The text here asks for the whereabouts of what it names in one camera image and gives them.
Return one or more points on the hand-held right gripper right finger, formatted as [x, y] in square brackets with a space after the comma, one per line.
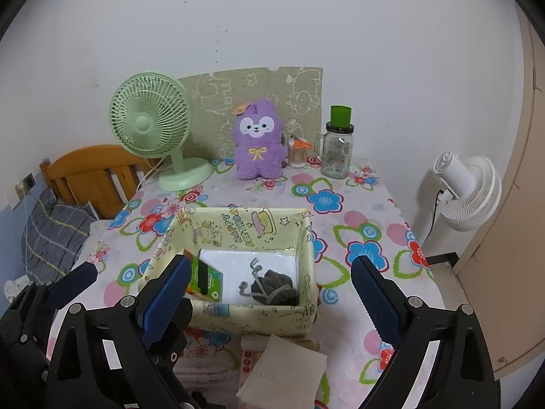
[379, 302]

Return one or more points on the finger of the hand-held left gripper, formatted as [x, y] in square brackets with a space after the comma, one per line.
[74, 283]
[173, 349]

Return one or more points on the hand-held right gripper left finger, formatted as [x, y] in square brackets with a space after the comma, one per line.
[164, 302]

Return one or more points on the yellow cartoon print storage box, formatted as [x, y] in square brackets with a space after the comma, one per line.
[255, 319]

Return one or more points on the white tissue pack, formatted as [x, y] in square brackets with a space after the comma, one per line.
[283, 366]

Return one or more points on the pink striped packet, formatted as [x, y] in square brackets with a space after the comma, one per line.
[208, 377]

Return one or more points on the grey plaid pillow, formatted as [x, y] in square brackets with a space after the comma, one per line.
[55, 238]

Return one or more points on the green packet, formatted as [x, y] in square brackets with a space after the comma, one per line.
[210, 283]

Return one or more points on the crumpled white cloth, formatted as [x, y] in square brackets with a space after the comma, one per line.
[16, 289]

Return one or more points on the floral tablecloth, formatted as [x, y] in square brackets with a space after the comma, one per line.
[353, 221]

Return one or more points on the dark grey socks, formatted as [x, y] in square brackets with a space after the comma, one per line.
[274, 287]

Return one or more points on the wooden bed headboard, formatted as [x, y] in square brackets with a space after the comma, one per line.
[85, 174]

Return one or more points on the white standing fan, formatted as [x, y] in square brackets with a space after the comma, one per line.
[472, 196]

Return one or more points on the glass mug jar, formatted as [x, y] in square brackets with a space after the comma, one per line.
[336, 157]

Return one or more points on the beige wooden wardrobe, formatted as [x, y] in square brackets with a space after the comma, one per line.
[519, 221]

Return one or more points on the clear cotton swab jar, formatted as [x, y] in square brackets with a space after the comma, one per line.
[297, 157]

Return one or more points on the small orange tool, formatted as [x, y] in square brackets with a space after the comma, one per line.
[303, 145]

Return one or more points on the green desk fan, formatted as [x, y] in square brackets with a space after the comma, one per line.
[147, 123]

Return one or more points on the purple plush toy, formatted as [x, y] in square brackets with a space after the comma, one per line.
[257, 153]

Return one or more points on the green plastic cup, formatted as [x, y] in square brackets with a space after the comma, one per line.
[341, 115]

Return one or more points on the printed cardboard sheet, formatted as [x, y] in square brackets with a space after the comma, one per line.
[264, 85]

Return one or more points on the wall socket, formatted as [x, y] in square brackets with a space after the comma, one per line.
[30, 182]

